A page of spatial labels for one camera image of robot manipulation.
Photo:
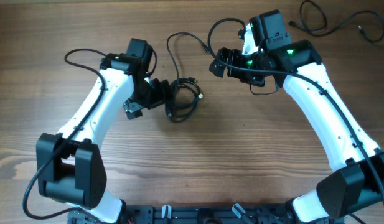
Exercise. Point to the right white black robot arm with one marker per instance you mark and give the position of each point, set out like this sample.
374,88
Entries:
357,162

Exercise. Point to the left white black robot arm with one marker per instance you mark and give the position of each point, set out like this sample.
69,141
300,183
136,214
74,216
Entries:
69,165

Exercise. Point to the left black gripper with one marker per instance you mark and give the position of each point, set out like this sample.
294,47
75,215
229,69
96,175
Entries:
131,106

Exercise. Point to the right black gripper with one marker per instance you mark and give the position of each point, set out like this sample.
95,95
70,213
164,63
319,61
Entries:
222,61

